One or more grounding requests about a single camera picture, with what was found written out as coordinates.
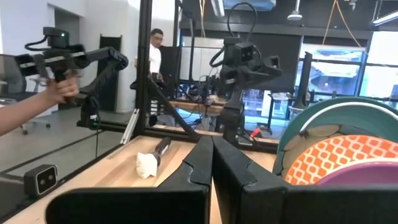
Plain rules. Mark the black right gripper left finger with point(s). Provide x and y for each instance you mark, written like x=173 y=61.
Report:
x=186 y=193

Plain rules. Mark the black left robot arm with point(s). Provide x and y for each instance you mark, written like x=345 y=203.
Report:
x=237 y=115

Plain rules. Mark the purple plate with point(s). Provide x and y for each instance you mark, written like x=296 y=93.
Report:
x=367 y=174

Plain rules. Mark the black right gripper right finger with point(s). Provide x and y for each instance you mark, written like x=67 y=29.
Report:
x=248 y=196

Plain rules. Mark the hanging ceiling lamp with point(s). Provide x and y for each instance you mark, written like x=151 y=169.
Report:
x=294 y=14

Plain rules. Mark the orange lattice patterned plate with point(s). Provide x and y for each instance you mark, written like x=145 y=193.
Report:
x=335 y=155

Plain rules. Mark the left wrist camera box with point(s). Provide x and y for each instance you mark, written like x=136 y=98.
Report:
x=245 y=51

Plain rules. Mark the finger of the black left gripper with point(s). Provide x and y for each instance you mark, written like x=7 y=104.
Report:
x=255 y=84
x=270 y=74

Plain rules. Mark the silver aluminium bar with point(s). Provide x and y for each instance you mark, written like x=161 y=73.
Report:
x=130 y=126

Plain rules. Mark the large green plate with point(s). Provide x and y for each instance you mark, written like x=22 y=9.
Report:
x=342 y=118

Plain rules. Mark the black table-level camera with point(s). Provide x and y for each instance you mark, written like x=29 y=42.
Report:
x=40 y=180

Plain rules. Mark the white bristle dish brush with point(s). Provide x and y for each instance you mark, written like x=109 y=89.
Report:
x=146 y=165

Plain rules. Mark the person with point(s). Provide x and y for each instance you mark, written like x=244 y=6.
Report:
x=154 y=57

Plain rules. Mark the person's forearm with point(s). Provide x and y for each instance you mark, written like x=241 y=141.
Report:
x=18 y=112

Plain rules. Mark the person's hand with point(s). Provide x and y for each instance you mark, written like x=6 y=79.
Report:
x=63 y=90

